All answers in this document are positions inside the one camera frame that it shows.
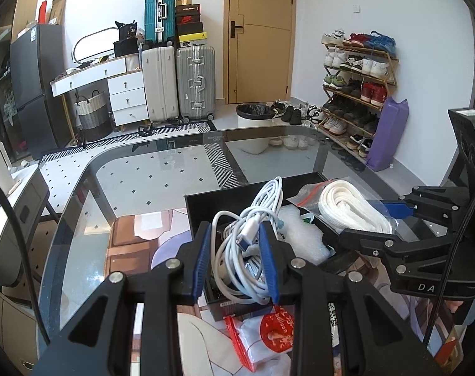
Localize person's right hand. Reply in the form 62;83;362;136
441;283;475;313

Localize white hard suitcase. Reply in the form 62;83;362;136
142;46;179;122

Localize black refrigerator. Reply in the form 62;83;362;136
10;24;71;159

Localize black cardboard box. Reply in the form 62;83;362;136
186;172;357;321

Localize white dresser desk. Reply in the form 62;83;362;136
50;54;149;130

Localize purple bag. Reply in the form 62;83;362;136
367;97;409;171

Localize green white snack packet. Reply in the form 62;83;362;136
327;302;343;376

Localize white charging cable bundle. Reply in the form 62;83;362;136
210;175;285;306

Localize wooden door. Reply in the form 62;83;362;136
223;0;296;104

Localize white trash bin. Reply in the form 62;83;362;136
236;102;276;155

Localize wooden shoe rack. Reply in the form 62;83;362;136
318;29;399;159

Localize black cat bag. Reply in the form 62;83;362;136
113;21;138;58

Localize white foam block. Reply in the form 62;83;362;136
278;205;334;265

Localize teal hard suitcase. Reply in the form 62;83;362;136
144;0;176;46

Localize woven laundry basket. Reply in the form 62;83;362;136
75;89;112;142

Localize red white balloon packet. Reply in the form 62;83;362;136
224;305;295;373

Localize silver aluminium suitcase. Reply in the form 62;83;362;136
176;45;216;123

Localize oval mirror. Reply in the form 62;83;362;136
72;27;119;64

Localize stacked shoe boxes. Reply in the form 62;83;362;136
175;0;208;48

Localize grey side cabinet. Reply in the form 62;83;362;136
0;165;59;287

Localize cream rope bundle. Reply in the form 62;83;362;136
288;178;399;236

